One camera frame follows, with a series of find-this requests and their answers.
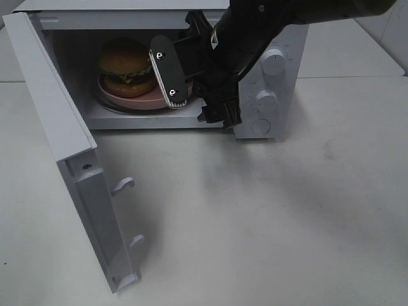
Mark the white microwave door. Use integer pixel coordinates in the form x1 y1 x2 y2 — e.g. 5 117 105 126
3 12 139 293

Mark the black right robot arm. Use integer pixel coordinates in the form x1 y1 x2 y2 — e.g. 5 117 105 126
174 0 394 129

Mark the pink round plate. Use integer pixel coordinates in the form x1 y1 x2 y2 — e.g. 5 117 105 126
97 71 195 111

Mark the white dial knob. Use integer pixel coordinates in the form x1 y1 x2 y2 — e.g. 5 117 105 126
260 47 288 76
255 90 278 113

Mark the glass microwave turntable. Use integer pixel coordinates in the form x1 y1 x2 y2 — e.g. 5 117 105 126
90 85 203 115

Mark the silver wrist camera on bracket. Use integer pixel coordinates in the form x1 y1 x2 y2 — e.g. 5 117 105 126
149 35 189 109

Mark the burger with lettuce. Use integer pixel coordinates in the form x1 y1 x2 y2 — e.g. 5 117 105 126
98 37 157 98

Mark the white microwave oven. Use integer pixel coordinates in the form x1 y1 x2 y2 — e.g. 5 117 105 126
12 1 308 138

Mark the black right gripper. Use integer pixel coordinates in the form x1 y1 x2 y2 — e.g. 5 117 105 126
173 10 242 129

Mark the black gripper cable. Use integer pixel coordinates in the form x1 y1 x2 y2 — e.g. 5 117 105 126
235 41 272 80

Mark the round white door button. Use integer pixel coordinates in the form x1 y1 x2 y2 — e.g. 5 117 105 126
251 119 271 135

